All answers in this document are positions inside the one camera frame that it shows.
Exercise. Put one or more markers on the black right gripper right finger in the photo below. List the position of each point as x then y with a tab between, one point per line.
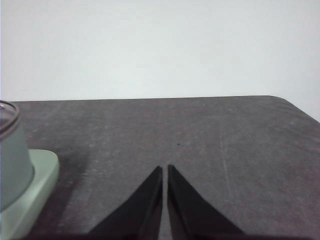
190	215

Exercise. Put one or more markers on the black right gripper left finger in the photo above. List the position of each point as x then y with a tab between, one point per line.
140	215

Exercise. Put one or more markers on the glass pot lid green knob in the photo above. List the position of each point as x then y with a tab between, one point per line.
7	120

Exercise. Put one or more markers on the mint green breakfast machine base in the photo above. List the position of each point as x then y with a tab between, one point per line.
37	180

